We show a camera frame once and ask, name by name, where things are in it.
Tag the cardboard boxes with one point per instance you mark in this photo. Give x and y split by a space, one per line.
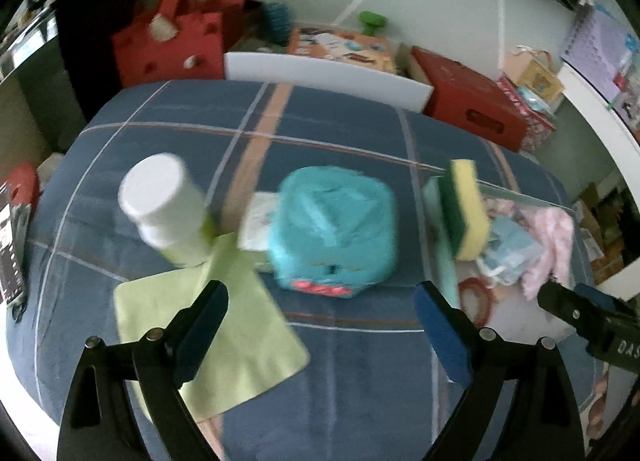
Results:
595 226

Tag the yellow sponge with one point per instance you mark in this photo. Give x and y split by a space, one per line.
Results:
472 211

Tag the shallow teal cardboard tray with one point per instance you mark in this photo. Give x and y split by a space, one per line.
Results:
520 321

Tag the light blue packet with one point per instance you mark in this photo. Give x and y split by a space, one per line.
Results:
535 98

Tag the beige gift bag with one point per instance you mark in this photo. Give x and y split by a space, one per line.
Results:
537 78

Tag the red cardboard box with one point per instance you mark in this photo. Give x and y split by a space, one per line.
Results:
465 86

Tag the red patterned gift box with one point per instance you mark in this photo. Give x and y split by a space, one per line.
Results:
535 128

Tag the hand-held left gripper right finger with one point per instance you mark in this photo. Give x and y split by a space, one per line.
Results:
440 331

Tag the green toy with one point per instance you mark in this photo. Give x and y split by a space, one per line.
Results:
372 20

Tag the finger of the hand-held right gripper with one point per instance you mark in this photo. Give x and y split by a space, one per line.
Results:
600 297
570 311

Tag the pink fluffy cloth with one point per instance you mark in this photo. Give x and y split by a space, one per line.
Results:
557 241

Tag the yellow-green cloth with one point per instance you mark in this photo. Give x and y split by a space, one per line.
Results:
240 341

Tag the purple perforated basket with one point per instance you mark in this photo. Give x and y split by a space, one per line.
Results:
600 46

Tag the red tape roll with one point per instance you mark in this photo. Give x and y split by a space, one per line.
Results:
487 308

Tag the black cabinet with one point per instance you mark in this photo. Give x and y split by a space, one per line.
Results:
85 41

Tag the red felt tote bag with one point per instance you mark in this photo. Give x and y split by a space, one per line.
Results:
165 56

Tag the red plastic stool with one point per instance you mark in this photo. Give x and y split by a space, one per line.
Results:
22 181

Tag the white bottle green label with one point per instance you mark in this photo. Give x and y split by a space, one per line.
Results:
155 191

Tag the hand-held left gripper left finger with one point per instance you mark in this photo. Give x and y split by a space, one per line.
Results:
205 331

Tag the white shelf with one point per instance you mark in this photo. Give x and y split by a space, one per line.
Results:
585 96

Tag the white chair back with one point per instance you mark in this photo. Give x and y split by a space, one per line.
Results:
320 73

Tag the orange toy box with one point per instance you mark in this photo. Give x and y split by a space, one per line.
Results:
340 43

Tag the wooden counter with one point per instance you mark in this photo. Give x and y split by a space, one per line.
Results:
30 91

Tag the light blue face mask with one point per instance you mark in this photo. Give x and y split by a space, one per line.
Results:
515 246

